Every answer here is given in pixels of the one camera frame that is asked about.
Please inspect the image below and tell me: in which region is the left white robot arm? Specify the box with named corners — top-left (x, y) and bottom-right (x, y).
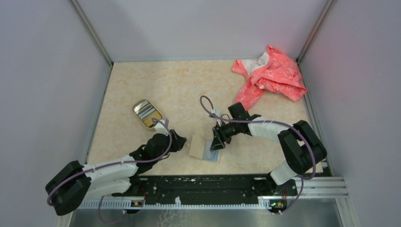
top-left (45, 130), bottom-right (187, 216)

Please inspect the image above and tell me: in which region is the beige tray of cards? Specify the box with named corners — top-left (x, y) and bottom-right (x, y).
top-left (132, 99), bottom-right (163, 131)

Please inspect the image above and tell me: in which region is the beige card holder wallet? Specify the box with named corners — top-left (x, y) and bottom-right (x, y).
top-left (189, 135), bottom-right (220, 164)

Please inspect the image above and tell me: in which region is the purple cable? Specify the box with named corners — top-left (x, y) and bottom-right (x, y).
top-left (47, 118), bottom-right (174, 207)
top-left (199, 95), bottom-right (317, 215)

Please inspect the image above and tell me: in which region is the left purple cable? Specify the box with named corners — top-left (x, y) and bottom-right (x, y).
top-left (47, 118), bottom-right (174, 207)

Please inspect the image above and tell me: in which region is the pink crumpled cloth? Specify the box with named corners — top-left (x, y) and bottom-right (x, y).
top-left (231, 45), bottom-right (307, 110)

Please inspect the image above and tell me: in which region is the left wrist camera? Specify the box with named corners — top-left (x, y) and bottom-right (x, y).
top-left (152, 118), bottom-right (169, 135)

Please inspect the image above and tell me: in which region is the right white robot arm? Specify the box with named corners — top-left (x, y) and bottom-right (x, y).
top-left (209, 103), bottom-right (327, 195)

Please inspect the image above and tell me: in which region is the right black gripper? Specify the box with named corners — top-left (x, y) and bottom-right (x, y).
top-left (210, 120), bottom-right (240, 151)

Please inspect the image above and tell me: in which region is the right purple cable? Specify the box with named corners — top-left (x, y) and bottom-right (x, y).
top-left (199, 95), bottom-right (317, 215)

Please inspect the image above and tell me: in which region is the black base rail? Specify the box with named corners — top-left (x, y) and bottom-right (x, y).
top-left (112, 174), bottom-right (298, 205)

